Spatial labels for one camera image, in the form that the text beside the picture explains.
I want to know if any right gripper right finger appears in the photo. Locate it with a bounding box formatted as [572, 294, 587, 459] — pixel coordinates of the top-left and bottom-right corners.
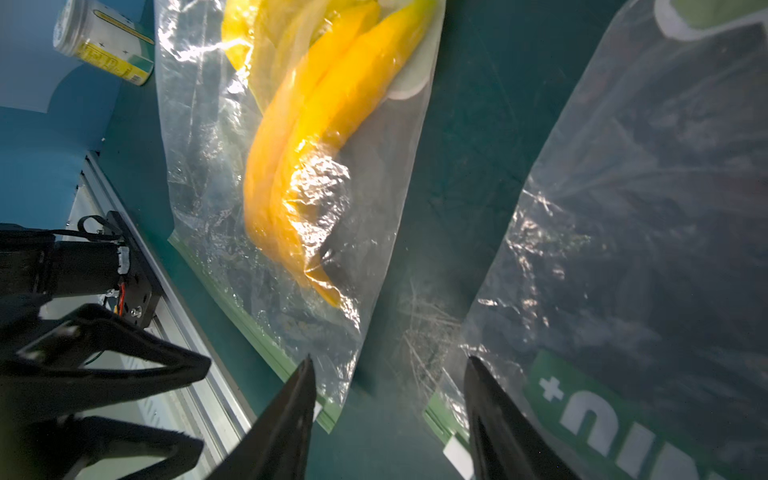
[464, 356, 577, 480]

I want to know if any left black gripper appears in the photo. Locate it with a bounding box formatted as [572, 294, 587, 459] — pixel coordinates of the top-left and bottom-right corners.
[1, 224, 211, 479]

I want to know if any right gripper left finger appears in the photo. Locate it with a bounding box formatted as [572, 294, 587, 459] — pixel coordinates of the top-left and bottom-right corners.
[209, 357, 317, 480]

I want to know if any green printed zip bag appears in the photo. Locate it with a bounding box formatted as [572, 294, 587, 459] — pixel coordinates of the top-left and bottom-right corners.
[425, 1, 767, 479]

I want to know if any clear zip bag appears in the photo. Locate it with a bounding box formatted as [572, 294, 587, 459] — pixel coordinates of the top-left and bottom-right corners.
[155, 1, 445, 430]

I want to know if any orange banana bag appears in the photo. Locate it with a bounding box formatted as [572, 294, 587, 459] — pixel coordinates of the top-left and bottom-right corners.
[243, 1, 381, 261]
[269, 1, 438, 308]

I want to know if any yellow banana top left bag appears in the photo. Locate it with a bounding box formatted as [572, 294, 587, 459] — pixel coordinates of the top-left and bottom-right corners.
[221, 0, 262, 70]

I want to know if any small round labelled jar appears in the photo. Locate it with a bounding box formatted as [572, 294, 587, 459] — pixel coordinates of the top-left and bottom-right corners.
[52, 0, 155, 86]

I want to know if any aluminium front rail frame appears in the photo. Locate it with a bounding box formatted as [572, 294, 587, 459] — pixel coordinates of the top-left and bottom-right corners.
[54, 153, 251, 479]

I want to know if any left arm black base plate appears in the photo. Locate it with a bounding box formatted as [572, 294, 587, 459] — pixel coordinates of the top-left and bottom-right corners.
[50, 211, 164, 330]

